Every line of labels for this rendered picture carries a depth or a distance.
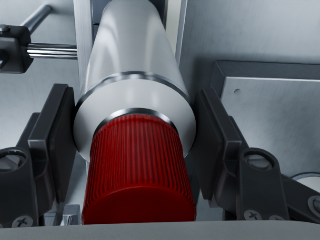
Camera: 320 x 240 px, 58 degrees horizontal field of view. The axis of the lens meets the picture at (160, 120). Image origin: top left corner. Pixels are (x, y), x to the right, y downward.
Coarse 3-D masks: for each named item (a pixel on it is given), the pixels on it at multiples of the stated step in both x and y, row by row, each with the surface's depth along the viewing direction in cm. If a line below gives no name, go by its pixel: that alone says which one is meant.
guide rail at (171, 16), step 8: (168, 0) 25; (176, 0) 25; (168, 8) 25; (176, 8) 25; (168, 16) 26; (176, 16) 26; (168, 24) 26; (176, 24) 26; (168, 32) 27; (176, 32) 27; (176, 40) 27
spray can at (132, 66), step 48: (144, 0) 22; (96, 48) 15; (144, 48) 13; (96, 96) 10; (144, 96) 10; (96, 144) 10; (144, 144) 9; (192, 144) 12; (96, 192) 8; (144, 192) 7
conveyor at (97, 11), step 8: (96, 0) 28; (104, 0) 28; (152, 0) 28; (160, 0) 28; (96, 8) 28; (160, 8) 29; (96, 16) 29; (160, 16) 29; (96, 24) 29; (96, 32) 29
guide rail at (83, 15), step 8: (80, 0) 20; (88, 0) 20; (80, 8) 20; (88, 8) 20; (80, 16) 21; (88, 16) 21; (80, 24) 21; (88, 24) 21; (80, 32) 21; (88, 32) 21; (80, 40) 22; (88, 40) 22; (80, 48) 22; (88, 48) 22; (80, 56) 22; (88, 56) 22; (80, 64) 23; (80, 72) 23; (80, 80) 23; (80, 88) 24; (88, 168) 29
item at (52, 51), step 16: (32, 16) 28; (0, 32) 21; (16, 32) 21; (32, 32) 26; (0, 48) 20; (16, 48) 21; (32, 48) 22; (48, 48) 22; (64, 48) 22; (0, 64) 20; (16, 64) 21
